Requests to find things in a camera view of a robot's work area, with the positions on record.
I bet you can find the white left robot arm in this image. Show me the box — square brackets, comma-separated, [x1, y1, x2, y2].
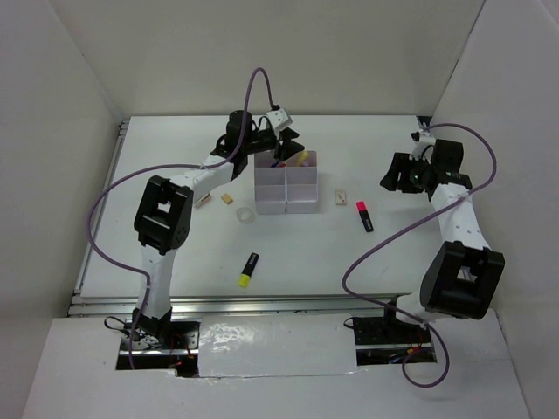
[133, 107, 304, 348]

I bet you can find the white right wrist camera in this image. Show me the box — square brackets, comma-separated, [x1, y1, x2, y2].
[410, 129, 436, 161]

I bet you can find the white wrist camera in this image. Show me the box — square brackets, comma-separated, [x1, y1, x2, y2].
[266, 106, 293, 132]
[410, 129, 436, 161]

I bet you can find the black yellow highlighter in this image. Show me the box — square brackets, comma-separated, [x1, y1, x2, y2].
[238, 252, 259, 288]

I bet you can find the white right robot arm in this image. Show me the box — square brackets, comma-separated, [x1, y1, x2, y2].
[380, 136, 505, 342]

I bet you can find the pink white stapler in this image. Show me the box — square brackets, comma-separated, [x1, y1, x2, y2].
[194, 194, 210, 209]

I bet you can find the white organizer container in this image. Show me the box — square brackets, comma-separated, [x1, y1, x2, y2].
[286, 150, 319, 214]
[253, 152, 286, 215]

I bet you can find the pastel yellow highlighter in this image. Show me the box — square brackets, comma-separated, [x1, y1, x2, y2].
[297, 150, 309, 167]

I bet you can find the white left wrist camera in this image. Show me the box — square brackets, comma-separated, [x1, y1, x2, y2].
[266, 106, 293, 132]

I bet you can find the white left organizer container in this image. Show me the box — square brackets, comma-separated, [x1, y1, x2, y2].
[253, 152, 286, 215]

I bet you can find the beige white eraser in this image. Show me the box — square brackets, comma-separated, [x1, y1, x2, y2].
[335, 189, 348, 206]

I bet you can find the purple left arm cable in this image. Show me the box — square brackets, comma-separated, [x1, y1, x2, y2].
[85, 67, 280, 372]

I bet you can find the black pink highlighter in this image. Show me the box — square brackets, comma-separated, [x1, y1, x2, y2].
[356, 201, 374, 232]

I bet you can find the clear tape roll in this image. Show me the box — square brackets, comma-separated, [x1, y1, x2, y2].
[236, 207, 255, 224]

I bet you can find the white foil-taped panel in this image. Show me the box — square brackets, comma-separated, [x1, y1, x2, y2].
[197, 313, 358, 378]

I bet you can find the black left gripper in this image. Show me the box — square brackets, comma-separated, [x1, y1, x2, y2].
[243, 126, 305, 161]

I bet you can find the white right organizer container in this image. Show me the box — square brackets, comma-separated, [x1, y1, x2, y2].
[286, 150, 319, 214]

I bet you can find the small yellow eraser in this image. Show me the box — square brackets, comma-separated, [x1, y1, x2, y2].
[221, 194, 233, 204]

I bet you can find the aluminium frame rail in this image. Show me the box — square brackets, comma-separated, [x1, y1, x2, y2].
[65, 292, 488, 318]

